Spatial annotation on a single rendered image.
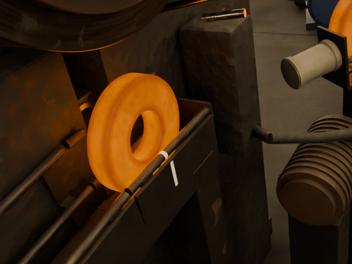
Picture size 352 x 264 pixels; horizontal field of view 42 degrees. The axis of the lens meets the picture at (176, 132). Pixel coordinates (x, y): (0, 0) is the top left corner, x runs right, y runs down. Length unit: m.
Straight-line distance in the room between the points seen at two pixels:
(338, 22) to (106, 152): 0.49
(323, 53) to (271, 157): 0.93
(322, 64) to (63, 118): 0.47
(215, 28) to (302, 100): 1.39
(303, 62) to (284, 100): 1.25
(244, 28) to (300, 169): 0.27
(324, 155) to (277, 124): 1.06
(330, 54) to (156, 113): 0.37
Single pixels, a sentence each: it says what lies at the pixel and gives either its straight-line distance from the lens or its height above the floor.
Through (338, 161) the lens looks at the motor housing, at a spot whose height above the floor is 0.52.
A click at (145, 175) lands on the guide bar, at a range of 0.56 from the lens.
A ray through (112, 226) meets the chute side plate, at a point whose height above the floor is 0.70.
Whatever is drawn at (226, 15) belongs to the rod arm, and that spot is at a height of 0.87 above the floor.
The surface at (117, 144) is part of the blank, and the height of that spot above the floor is 0.76.
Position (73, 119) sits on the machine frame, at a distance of 0.59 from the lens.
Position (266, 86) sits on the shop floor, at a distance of 2.19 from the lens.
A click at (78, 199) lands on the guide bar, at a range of 0.58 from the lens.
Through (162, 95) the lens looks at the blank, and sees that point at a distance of 0.60.
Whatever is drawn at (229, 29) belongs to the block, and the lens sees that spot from 0.70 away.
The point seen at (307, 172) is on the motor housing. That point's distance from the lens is 0.82.
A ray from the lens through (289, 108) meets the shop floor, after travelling 2.01.
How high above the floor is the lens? 1.05
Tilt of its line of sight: 33 degrees down
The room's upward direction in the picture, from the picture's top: 12 degrees counter-clockwise
